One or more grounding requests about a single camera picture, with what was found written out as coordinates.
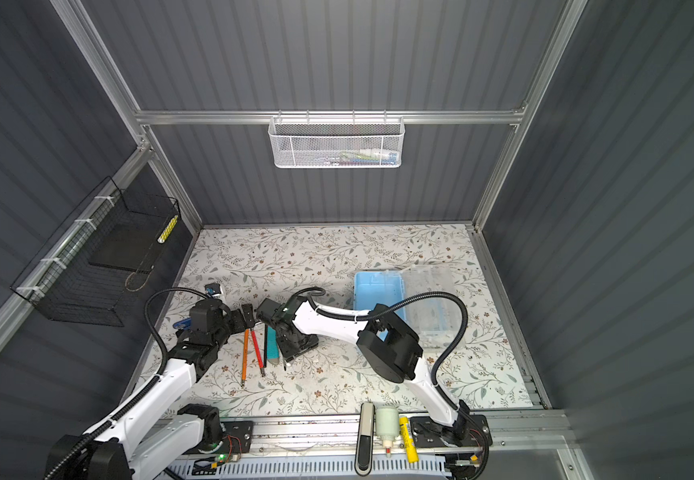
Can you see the black pad in basket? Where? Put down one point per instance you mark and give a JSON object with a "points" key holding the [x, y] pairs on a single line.
{"points": [[129, 248]]}

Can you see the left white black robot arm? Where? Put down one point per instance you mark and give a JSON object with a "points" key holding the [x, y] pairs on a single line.
{"points": [[123, 444]]}

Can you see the white glue bottle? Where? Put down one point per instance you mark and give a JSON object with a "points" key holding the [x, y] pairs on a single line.
{"points": [[387, 427]]}

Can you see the white wire mesh basket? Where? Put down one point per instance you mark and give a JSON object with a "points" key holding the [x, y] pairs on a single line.
{"points": [[332, 145]]}

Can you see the yellow marker on rail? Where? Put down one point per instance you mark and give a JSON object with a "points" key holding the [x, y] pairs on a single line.
{"points": [[408, 440]]}

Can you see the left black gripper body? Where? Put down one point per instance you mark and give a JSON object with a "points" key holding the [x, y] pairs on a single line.
{"points": [[223, 336]]}

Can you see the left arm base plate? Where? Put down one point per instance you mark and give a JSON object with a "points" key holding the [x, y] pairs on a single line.
{"points": [[235, 439]]}

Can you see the red hex key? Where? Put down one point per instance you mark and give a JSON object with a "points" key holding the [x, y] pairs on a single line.
{"points": [[258, 352]]}

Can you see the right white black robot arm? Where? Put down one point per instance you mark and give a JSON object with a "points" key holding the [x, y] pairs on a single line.
{"points": [[390, 346]]}

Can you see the black wire mesh basket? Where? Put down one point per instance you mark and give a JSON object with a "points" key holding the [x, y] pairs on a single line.
{"points": [[95, 271]]}

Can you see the yellow marker in black basket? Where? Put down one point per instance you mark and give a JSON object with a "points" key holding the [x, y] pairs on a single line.
{"points": [[168, 229]]}

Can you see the blue handled pliers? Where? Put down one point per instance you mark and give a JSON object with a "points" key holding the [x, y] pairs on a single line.
{"points": [[183, 325]]}

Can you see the teal utility knife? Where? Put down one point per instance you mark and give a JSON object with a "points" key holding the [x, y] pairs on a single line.
{"points": [[272, 349]]}

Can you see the black white handheld device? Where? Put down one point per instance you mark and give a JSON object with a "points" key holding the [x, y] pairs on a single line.
{"points": [[364, 447]]}

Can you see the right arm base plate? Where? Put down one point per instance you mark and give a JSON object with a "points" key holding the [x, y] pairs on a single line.
{"points": [[467, 431]]}

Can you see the orange pencil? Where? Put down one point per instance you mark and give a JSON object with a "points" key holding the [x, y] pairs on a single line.
{"points": [[244, 357]]}

